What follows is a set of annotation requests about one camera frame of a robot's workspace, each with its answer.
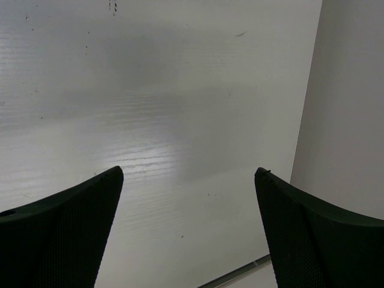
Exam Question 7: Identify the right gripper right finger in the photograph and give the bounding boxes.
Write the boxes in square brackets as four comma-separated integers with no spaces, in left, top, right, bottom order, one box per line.
[254,167,383,287]

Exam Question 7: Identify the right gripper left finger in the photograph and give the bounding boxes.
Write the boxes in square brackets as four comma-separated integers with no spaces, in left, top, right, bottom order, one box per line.
[1,166,124,287]

